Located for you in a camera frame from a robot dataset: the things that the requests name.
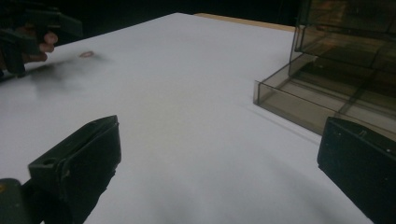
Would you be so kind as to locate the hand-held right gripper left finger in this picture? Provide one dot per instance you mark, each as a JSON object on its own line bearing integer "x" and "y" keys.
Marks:
{"x": 81, "y": 161}

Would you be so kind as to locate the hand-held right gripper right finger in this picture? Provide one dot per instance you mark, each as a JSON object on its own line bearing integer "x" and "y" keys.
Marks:
{"x": 358, "y": 161}

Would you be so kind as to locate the smoky transparent drawer organizer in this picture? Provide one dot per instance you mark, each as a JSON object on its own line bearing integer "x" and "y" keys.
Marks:
{"x": 348, "y": 34}

